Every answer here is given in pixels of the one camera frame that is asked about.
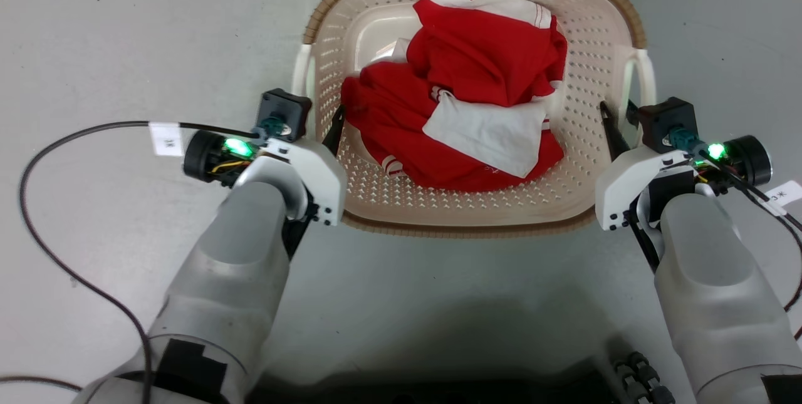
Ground black corrugated cable conduit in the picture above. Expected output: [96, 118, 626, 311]
[613, 351, 676, 404]

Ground thin dark floor cable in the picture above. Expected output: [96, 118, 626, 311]
[0, 375, 83, 392]

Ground red garment white stripes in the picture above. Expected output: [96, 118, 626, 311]
[340, 61, 565, 192]

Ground red sports jersey white trim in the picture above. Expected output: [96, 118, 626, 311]
[406, 0, 568, 108]

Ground white cloth piece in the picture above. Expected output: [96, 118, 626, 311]
[422, 91, 548, 179]

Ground beige perforated plastic laundry basket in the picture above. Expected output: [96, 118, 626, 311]
[291, 0, 657, 239]

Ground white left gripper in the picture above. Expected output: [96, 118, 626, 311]
[249, 105, 348, 227]

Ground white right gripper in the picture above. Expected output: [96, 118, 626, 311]
[595, 101, 691, 232]

